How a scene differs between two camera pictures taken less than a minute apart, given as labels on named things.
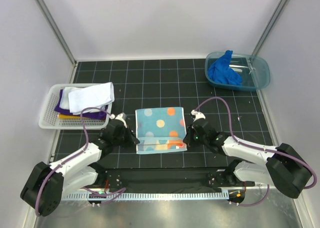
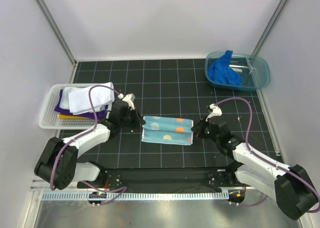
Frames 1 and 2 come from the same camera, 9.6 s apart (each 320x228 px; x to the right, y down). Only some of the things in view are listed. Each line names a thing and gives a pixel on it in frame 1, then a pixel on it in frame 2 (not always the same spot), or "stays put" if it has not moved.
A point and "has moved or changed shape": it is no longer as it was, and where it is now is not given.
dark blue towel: (219, 70) stays put
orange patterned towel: (160, 130) has moved or changed shape
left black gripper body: (125, 139) → (130, 120)
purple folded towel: (100, 114) stays put
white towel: (96, 96) stays put
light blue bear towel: (64, 103) stays put
